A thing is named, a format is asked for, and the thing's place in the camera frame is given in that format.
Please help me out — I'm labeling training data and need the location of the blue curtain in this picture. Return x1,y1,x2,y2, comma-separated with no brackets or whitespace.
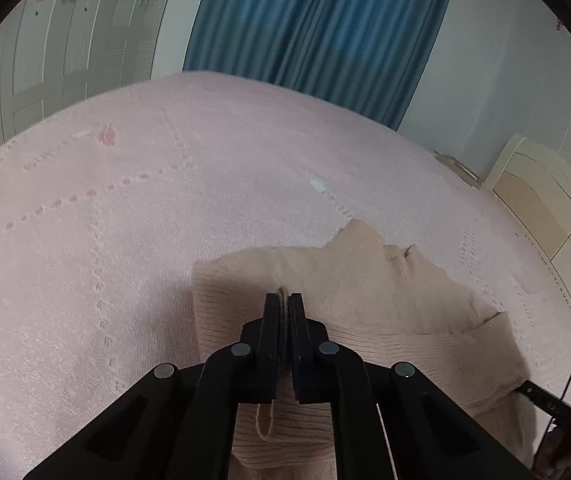
182,0,462,132

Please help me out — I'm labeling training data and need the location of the person's right hand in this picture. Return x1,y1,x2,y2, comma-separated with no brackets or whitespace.
534,427,571,480

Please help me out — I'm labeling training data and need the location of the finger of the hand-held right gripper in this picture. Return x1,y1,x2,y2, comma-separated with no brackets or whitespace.
518,381,571,423

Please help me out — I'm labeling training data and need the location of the beige knit sweater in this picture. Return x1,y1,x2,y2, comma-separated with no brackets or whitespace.
191,219,539,480

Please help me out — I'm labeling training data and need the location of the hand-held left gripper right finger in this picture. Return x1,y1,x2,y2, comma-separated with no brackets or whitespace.
289,292,535,480

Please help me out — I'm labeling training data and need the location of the white wardrobe with floral decals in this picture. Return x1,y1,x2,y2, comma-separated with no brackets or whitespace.
0,0,217,173

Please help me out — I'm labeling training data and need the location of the cream bed headboard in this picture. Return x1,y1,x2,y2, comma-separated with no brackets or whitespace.
482,132,571,313

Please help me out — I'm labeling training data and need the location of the bedside table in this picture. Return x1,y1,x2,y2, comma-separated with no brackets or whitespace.
433,151,482,192

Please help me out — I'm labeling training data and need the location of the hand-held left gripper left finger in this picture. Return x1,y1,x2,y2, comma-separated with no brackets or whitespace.
22,292,284,480

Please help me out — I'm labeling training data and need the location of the pink bedspread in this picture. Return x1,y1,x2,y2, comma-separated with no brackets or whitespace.
0,71,571,480

